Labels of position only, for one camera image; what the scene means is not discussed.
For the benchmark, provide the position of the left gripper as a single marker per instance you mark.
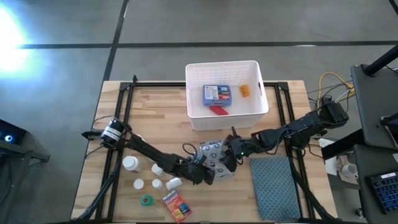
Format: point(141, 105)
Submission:
point(196, 171)

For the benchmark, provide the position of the green tape roll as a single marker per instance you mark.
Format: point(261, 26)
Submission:
point(146, 200)

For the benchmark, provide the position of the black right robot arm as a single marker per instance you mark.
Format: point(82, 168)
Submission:
point(298, 126)

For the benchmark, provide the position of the white perforated plastic basket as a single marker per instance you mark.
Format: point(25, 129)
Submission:
point(230, 119)

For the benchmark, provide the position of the black pole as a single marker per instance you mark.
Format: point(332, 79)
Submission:
point(381, 60)

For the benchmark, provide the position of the white paper sheet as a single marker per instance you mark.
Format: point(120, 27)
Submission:
point(329, 161)

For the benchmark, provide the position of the red flat packet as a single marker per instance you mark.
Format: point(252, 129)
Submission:
point(218, 110)

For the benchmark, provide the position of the blue first aid kit box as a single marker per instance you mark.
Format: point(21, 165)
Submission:
point(217, 95)

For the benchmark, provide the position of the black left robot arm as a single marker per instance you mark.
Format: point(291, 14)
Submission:
point(149, 152)

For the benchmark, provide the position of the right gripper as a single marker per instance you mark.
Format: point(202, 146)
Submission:
point(237, 146)

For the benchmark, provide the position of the orange pill bottle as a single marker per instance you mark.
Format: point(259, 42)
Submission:
point(244, 90)

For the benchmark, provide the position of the black side desk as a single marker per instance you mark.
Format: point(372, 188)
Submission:
point(373, 105)

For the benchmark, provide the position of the white mug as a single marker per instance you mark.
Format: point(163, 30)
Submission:
point(349, 170)

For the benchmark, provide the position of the black table frame rails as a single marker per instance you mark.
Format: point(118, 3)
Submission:
point(280, 102)

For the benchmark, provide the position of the large white pill bottle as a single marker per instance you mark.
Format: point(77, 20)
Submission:
point(130, 163)

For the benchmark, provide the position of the blue patterned cloth pad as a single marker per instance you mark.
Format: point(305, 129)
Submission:
point(275, 188)

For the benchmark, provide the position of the black device with blue light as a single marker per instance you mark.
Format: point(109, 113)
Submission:
point(12, 137)

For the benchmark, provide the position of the red medicine carton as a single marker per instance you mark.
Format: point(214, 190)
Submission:
point(177, 207)

